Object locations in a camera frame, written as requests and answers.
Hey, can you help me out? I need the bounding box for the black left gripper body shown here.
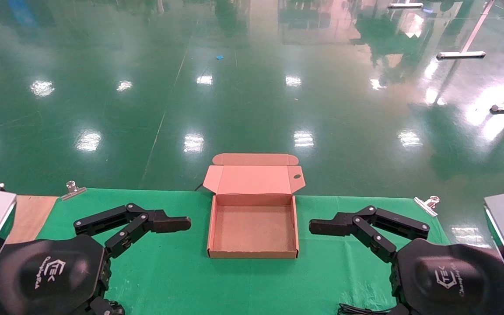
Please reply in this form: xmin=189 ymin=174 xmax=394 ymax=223
xmin=0 ymin=234 xmax=124 ymax=315

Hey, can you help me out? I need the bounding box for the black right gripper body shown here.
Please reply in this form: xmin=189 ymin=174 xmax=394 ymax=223
xmin=391 ymin=238 xmax=504 ymax=315

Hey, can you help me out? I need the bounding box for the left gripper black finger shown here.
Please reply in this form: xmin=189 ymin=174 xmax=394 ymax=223
xmin=104 ymin=214 xmax=192 ymax=259
xmin=73 ymin=203 xmax=192 ymax=237

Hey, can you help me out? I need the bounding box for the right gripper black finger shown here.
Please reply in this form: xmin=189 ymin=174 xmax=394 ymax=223
xmin=309 ymin=217 xmax=398 ymax=263
xmin=309 ymin=205 xmax=431 ymax=240

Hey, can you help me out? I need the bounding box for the open brown cardboard box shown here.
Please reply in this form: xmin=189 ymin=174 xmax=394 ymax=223
xmin=203 ymin=153 xmax=306 ymax=259

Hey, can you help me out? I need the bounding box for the silver metal table clamp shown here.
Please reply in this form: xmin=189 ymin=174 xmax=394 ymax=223
xmin=61 ymin=181 xmax=87 ymax=201
xmin=413 ymin=196 xmax=441 ymax=217

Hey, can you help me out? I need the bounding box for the green table cloth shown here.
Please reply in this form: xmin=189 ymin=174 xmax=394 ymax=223
xmin=38 ymin=188 xmax=452 ymax=315

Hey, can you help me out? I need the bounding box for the white stand with long pole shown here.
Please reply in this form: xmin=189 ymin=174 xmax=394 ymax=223
xmin=437 ymin=0 xmax=496 ymax=60

